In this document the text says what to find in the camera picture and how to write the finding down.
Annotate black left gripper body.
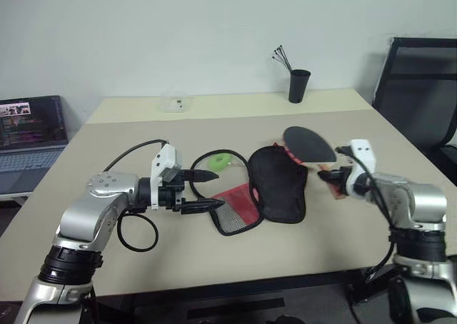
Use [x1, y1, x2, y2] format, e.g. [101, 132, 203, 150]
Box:
[159, 169, 189, 213]

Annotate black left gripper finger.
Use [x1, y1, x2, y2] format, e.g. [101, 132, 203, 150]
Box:
[181, 169, 220, 183]
[180, 198, 226, 216]

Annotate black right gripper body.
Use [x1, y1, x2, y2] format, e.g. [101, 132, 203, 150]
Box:
[333, 166, 355, 197]

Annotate black rubber table tennis paddle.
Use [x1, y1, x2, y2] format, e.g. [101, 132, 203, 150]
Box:
[281, 125, 346, 201]

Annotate clear plastic box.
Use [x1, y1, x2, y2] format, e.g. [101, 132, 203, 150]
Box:
[159, 93, 195, 114]

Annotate black cup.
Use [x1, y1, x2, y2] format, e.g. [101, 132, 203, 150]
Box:
[288, 69, 312, 105]

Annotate black mesh office chair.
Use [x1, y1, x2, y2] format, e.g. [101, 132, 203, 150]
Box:
[370, 36, 457, 186]

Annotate open grey laptop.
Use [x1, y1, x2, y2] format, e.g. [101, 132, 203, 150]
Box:
[0, 95, 70, 197]

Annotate green ring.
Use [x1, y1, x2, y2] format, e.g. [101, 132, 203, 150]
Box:
[208, 153, 233, 173]

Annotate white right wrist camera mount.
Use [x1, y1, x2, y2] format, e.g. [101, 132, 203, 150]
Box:
[346, 138, 377, 197]

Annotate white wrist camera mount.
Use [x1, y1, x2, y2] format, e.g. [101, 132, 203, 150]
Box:
[149, 143, 184, 211]
[346, 138, 377, 197]

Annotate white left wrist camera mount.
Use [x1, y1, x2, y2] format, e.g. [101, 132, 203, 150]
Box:
[149, 143, 184, 211]

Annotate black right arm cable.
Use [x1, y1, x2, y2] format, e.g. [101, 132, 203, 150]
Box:
[336, 144, 400, 280]

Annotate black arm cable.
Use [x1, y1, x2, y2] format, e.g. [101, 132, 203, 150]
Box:
[102, 138, 170, 252]
[336, 144, 400, 280]

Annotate black paddle case with strap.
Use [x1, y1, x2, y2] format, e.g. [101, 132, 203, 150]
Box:
[189, 143, 309, 238]

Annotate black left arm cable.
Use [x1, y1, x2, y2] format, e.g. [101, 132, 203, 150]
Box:
[102, 138, 170, 252]

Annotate black table frame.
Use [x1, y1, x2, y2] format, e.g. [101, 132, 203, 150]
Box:
[80, 265, 398, 324]

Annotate black cable tie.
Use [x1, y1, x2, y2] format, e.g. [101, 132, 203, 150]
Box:
[274, 47, 293, 71]
[273, 56, 293, 71]
[281, 44, 293, 71]
[271, 51, 293, 71]

